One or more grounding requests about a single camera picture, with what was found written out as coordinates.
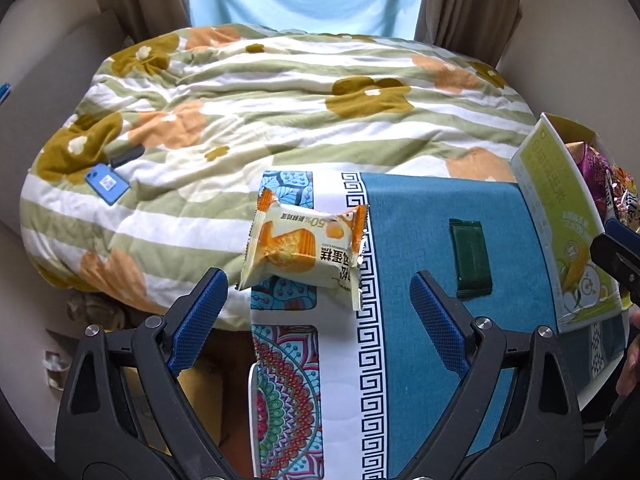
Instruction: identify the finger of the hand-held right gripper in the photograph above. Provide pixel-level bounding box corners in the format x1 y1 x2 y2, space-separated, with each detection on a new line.
589 217 640 306

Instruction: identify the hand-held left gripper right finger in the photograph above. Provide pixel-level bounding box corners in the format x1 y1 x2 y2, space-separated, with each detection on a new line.
402 270 587 480

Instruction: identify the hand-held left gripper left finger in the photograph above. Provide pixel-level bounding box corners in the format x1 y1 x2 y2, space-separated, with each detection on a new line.
55 267 232 480

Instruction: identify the yellow-green cardboard box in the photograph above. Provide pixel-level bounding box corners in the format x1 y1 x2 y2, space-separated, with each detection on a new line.
510 112 626 335

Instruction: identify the purple triangular snack packet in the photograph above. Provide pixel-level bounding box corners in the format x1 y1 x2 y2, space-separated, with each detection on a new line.
575 142 613 211

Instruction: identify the cream orange cake packet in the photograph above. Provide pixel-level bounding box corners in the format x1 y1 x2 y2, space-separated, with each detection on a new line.
236 187 370 311

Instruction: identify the person's right hand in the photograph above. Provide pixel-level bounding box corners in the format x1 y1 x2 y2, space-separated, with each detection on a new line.
615 310 640 398

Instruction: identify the dark green snack packet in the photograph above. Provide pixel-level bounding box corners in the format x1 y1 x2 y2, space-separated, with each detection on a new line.
448 218 493 301

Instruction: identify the orange foil snack packet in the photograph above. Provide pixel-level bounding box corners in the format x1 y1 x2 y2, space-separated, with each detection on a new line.
607 165 640 226

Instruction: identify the brown cardboard box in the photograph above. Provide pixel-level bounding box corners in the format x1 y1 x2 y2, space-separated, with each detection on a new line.
175 330 256 480

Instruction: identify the patterned teal tablecloth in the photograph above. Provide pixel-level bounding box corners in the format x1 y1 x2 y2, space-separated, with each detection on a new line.
247 170 626 480

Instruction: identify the blue card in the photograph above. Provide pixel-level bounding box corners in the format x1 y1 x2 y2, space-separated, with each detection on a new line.
84 162 128 207

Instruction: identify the floral striped quilt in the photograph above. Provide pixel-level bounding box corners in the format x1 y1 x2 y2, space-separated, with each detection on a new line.
20 25 538 331

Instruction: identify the grey headboard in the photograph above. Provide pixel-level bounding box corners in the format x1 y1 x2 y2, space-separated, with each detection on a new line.
0 10 131 231

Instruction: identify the white wall socket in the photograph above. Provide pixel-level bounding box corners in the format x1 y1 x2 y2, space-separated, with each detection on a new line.
44 351 70 388

